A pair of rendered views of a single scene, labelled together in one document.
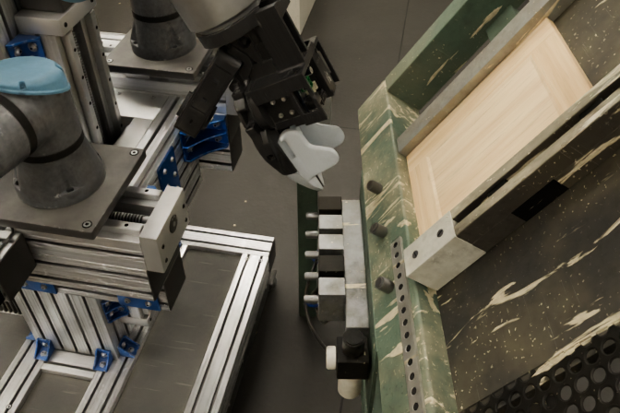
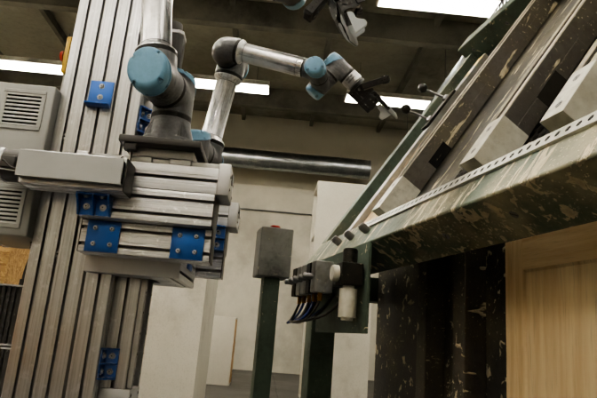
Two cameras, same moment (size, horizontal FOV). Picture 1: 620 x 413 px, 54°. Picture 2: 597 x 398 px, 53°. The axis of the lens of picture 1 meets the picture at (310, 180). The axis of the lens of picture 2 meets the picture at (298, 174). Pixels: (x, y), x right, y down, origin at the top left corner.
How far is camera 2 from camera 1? 1.57 m
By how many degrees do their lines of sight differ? 58
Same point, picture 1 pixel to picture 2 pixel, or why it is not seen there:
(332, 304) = (324, 272)
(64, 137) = (188, 109)
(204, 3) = not seen: outside the picture
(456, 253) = (404, 188)
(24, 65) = not seen: hidden behind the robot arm
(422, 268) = (387, 200)
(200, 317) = not seen: outside the picture
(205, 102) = not seen: outside the picture
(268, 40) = not seen: outside the picture
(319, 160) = (360, 23)
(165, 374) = not seen: outside the picture
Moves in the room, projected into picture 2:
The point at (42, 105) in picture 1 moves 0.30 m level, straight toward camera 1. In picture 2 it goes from (188, 84) to (251, 54)
